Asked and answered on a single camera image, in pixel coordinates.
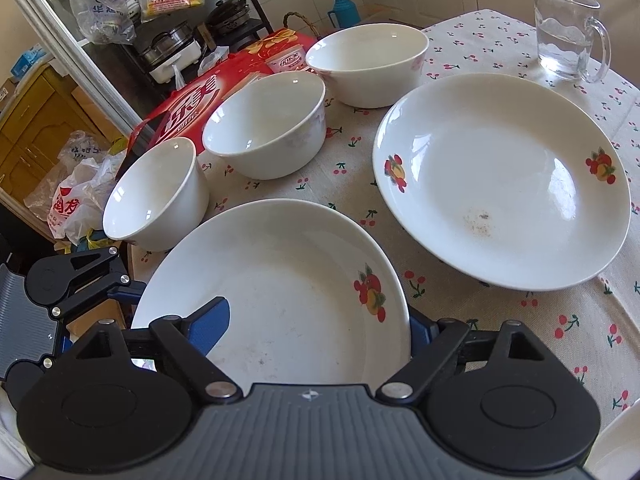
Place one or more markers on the wicker basket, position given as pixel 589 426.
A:
pixel 300 19

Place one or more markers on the silver electric cooker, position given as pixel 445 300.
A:
pixel 170 50

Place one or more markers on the clear glass mug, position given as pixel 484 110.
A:
pixel 565 35

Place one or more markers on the white plastic bag red print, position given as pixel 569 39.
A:
pixel 75 195

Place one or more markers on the white plastic bag blue print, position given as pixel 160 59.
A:
pixel 105 10

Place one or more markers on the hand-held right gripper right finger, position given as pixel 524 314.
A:
pixel 424 336

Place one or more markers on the metal sliding door frame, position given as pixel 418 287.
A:
pixel 60 45

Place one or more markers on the white plate with fruit print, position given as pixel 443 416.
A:
pixel 500 180
pixel 300 280

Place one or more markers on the teal thermos flask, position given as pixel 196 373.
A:
pixel 341 10

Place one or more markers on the medium white bowl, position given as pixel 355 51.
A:
pixel 265 125

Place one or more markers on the small white bowl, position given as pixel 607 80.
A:
pixel 160 195

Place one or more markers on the black metal storage rack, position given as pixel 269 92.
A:
pixel 145 55

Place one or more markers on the black cooking pot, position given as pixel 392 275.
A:
pixel 231 14

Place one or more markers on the light blue box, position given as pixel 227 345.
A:
pixel 30 60

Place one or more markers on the wooden cabinet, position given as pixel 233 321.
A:
pixel 35 130

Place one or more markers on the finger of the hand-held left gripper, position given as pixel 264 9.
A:
pixel 131 298

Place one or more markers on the red cardboard drink box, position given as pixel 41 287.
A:
pixel 200 95

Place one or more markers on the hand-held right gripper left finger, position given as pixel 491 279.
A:
pixel 216 324

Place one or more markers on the large white bowl pink print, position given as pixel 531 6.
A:
pixel 370 65

